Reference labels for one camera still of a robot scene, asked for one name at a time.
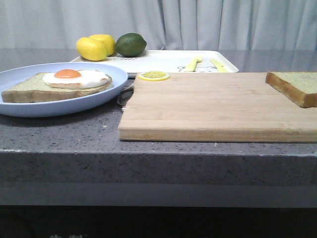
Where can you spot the bread slice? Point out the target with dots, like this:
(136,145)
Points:
(34,90)
(300,87)

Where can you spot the light blue round plate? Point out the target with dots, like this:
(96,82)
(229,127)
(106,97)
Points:
(12,77)

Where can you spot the white rectangular tray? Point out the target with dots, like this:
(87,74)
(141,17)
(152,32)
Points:
(169,61)

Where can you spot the lemon slice toy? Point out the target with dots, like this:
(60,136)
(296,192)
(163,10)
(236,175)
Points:
(154,76)

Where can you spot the wooden cutting board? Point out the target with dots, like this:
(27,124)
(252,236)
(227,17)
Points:
(214,107)

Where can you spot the green lime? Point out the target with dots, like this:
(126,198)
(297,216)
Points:
(130,45)

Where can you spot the right yellow plastic knife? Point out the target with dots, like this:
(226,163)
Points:
(219,66)

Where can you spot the rear yellow lemon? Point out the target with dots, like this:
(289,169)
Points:
(108,40)

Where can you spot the yellow lemon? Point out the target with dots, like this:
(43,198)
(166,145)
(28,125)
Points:
(91,49)
(108,40)

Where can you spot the grey white curtain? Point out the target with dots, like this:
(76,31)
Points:
(165,24)

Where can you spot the front yellow lemon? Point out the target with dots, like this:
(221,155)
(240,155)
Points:
(91,49)

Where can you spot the fried egg toy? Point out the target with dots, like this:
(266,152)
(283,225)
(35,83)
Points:
(76,79)

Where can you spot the metal cutting board handle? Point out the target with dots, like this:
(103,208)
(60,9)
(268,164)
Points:
(125,95)

